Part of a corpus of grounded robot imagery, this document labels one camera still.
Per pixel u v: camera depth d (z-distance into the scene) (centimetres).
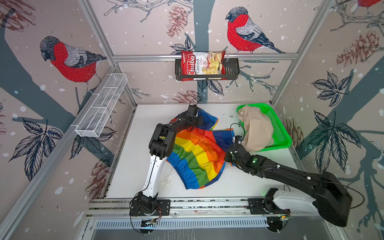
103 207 76
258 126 87
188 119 82
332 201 41
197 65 88
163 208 73
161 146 62
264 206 66
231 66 95
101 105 79
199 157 88
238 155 63
